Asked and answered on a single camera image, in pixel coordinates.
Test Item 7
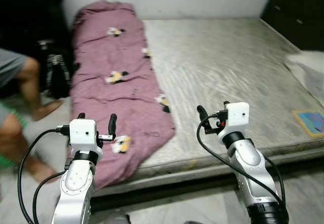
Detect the colourful children's book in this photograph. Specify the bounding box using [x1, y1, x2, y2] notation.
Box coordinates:
[293, 110, 324, 138]

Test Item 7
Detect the white pillow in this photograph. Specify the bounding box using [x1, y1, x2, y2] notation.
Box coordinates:
[283, 51, 324, 104]

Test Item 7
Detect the black white tripod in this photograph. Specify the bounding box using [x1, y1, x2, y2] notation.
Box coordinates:
[37, 39, 72, 100]

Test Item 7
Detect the white quilted mattress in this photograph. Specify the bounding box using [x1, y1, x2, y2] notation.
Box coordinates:
[93, 17, 324, 195]

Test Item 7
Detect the pink cartoon print quilt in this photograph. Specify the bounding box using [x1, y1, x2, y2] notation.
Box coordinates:
[68, 0, 177, 190]

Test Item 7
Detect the person in green clothes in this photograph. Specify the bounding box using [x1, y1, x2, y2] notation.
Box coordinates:
[0, 47, 64, 185]

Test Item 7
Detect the grey left robot leg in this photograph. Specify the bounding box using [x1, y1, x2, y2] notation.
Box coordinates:
[103, 212, 130, 224]

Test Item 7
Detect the black tufted headboard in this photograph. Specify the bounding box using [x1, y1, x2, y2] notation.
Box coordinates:
[260, 0, 324, 52]

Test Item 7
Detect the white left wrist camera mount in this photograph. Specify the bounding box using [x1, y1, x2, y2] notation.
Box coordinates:
[68, 117, 104, 158]

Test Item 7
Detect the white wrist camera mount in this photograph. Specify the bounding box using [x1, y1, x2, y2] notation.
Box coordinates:
[68, 117, 104, 158]
[217, 102, 251, 144]

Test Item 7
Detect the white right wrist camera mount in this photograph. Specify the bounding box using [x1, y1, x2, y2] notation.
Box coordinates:
[217, 102, 251, 144]

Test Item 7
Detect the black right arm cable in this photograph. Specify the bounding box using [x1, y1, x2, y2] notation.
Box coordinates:
[196, 117, 287, 205]

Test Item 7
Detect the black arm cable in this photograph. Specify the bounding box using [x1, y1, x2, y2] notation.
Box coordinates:
[17, 125, 72, 224]
[196, 117, 287, 205]

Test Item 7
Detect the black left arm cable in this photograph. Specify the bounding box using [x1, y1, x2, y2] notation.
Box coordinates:
[17, 125, 72, 224]

